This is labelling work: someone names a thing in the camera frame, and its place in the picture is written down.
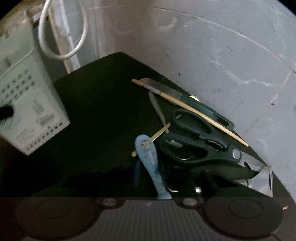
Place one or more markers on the white perforated utensil basket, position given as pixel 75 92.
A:
pixel 37 113

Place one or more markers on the dark green kitchen scissors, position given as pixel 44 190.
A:
pixel 193 146

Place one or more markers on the steel handle peeler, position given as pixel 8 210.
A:
pixel 263 181

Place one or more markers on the blue cartoon handle spoon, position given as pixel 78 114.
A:
pixel 147 153

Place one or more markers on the wooden chopstick with purple band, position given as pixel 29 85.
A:
pixel 187 107

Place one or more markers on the green handle knife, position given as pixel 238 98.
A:
pixel 191 101

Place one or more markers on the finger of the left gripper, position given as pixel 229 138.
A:
pixel 6 111

